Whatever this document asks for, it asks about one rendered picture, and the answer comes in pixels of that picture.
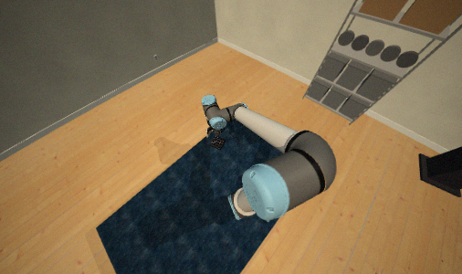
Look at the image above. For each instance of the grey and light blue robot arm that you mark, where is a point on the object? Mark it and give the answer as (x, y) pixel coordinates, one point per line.
(274, 187)

